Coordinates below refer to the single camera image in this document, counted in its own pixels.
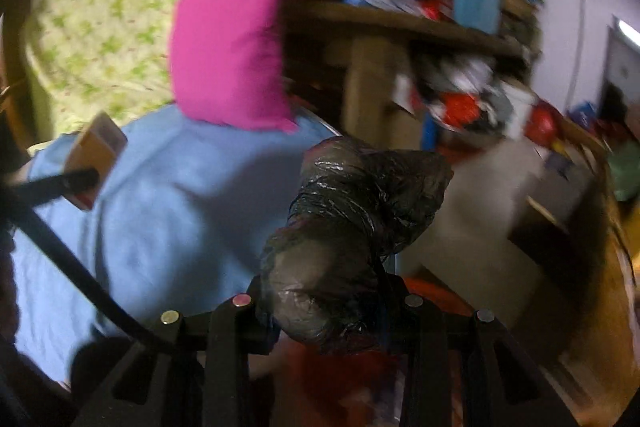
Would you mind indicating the black plastic bag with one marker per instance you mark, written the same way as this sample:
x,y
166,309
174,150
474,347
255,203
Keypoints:
x,y
350,217

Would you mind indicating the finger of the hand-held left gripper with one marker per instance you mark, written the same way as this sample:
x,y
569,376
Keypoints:
x,y
65,183

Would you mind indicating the wooden table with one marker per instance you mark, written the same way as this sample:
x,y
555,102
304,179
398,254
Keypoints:
x,y
600,257

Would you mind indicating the white bucket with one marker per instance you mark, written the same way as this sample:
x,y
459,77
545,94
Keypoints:
x,y
517,112

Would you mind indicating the blue plastic bag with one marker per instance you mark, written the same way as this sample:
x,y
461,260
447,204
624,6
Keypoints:
x,y
582,112

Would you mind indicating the round red plastic bag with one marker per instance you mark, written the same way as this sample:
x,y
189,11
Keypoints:
x,y
545,122

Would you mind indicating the pink pillow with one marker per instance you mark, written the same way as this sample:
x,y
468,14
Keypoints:
x,y
230,42

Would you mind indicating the wooden shelf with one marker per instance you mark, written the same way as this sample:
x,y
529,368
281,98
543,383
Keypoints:
x,y
370,67

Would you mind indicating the small cardboard box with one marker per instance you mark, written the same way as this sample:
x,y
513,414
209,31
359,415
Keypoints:
x,y
95,147

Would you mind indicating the white plastic bag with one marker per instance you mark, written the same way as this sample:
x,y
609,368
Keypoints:
x,y
467,74

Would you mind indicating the green cloth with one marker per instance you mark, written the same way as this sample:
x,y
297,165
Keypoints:
x,y
625,172

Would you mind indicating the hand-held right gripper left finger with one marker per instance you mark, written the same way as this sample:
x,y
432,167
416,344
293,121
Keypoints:
x,y
262,332

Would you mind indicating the blue bed sheet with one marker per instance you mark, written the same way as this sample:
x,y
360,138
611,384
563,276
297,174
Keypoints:
x,y
175,232

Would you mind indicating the small red plastic bag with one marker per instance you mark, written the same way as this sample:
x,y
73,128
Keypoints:
x,y
460,109

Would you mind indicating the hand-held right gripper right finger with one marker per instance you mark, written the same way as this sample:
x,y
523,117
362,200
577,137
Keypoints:
x,y
392,312

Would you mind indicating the green floral quilt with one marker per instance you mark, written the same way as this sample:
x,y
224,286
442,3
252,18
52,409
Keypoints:
x,y
100,32

